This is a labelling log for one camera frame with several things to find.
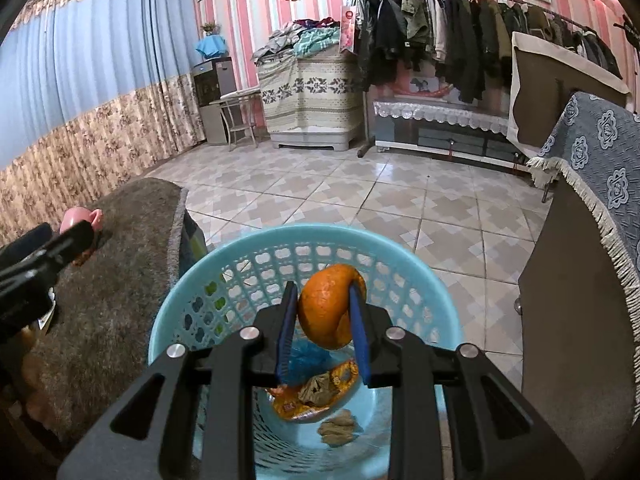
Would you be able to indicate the pink mug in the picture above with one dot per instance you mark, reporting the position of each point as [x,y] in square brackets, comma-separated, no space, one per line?
[75,217]

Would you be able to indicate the pink hanging bag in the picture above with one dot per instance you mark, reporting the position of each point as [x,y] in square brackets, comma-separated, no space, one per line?
[347,27]

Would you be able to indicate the brown paper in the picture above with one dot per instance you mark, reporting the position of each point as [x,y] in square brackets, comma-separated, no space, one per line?
[342,427]

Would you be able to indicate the small potted plant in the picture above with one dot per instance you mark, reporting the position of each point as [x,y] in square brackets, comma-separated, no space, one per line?
[210,28]

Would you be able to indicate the grey water dispenser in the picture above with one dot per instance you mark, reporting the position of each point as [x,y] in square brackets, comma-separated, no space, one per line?
[215,105]

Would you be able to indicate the patterned cloth covered cabinet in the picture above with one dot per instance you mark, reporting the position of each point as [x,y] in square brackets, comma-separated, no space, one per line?
[310,100]

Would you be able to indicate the orange fruit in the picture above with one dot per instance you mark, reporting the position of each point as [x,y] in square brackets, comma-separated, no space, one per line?
[325,305]

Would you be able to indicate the brown shaggy rug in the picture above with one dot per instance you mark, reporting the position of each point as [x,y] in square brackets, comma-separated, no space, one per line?
[110,300]

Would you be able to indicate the black wall hook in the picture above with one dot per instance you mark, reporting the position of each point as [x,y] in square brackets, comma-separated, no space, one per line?
[629,27]

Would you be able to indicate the blue cloth cover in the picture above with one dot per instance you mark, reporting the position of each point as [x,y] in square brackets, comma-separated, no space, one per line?
[211,47]

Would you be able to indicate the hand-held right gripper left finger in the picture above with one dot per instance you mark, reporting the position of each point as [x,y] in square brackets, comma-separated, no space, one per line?
[287,330]

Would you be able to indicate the blue floral fringed blanket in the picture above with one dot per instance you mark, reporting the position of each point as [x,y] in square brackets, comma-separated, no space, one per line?
[605,160]

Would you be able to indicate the pile of folded clothes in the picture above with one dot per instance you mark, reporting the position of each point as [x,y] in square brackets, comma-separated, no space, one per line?
[300,37]

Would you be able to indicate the low glass cabinet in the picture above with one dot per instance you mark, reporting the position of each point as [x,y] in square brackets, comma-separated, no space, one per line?
[450,142]

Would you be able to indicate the pink printed box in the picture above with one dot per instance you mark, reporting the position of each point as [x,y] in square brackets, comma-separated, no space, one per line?
[425,85]

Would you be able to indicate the light blue plastic basket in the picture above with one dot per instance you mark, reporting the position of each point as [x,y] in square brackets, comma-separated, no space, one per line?
[240,260]

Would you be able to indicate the white lace cloth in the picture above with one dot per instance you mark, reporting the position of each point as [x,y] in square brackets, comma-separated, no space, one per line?
[440,115]

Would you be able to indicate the blue floral curtain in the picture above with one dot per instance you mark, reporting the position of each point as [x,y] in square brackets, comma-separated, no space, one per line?
[90,85]

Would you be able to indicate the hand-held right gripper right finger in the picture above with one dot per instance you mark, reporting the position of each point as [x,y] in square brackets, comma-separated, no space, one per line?
[357,330]

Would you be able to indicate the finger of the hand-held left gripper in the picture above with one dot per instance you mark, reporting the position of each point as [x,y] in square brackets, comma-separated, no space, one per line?
[25,240]
[70,245]

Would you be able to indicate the brown cream-edged headboard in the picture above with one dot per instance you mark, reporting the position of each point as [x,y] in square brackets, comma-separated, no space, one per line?
[555,90]

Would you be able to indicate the row of hanging clothes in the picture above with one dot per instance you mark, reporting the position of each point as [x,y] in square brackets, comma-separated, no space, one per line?
[460,45]

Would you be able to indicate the blue plastic bag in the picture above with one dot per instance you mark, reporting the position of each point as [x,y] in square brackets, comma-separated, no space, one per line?
[307,357]

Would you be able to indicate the orange snack wrapper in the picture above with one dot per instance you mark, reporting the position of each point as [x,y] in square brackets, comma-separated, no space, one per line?
[292,407]

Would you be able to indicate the brown paper scrap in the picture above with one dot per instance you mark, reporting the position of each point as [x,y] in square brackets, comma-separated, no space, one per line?
[320,389]

